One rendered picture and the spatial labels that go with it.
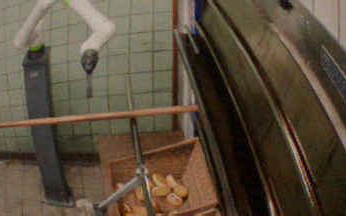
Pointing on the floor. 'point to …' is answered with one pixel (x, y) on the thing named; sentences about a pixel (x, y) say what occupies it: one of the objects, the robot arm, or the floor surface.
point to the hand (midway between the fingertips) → (88, 82)
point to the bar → (135, 169)
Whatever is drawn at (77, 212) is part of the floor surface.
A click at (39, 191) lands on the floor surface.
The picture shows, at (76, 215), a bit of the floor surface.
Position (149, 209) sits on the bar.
